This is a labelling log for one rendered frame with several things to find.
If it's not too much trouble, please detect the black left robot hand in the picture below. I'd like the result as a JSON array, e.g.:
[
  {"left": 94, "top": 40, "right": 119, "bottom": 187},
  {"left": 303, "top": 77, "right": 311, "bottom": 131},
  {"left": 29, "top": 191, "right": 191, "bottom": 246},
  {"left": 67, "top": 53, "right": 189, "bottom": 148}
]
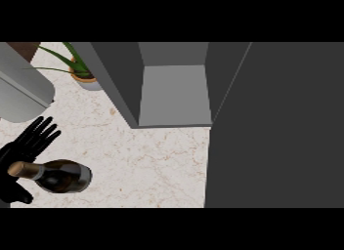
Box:
[{"left": 0, "top": 115, "right": 63, "bottom": 205}]

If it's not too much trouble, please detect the dark wine bottle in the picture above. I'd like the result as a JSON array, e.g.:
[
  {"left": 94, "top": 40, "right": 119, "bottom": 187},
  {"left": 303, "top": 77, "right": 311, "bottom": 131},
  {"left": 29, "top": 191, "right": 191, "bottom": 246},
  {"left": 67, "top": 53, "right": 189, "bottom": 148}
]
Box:
[{"left": 6, "top": 158, "right": 94, "bottom": 194}]

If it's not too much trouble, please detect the grey open cabinet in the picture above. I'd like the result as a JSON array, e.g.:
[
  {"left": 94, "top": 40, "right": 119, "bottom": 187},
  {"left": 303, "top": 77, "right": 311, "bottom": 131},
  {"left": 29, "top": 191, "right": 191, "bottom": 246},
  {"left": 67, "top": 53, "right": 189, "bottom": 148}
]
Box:
[{"left": 70, "top": 41, "right": 254, "bottom": 129}]

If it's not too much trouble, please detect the dark grey cabinet door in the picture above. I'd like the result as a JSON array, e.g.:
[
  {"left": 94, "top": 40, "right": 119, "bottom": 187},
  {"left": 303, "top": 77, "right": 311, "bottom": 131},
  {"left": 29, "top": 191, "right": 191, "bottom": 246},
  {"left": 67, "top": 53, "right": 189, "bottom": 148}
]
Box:
[{"left": 203, "top": 41, "right": 344, "bottom": 209}]

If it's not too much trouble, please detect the pale grey rounded appliance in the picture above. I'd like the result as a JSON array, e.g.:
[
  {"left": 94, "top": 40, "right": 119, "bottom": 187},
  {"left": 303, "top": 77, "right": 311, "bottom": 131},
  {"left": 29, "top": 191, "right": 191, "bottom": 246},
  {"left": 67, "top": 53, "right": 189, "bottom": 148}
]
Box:
[{"left": 0, "top": 41, "right": 57, "bottom": 124}]

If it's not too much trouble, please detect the potted green aloe plant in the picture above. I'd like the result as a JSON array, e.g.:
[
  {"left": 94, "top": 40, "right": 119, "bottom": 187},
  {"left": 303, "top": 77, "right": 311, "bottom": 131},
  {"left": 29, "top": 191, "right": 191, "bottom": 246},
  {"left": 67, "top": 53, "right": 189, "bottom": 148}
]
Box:
[{"left": 33, "top": 41, "right": 104, "bottom": 92}]

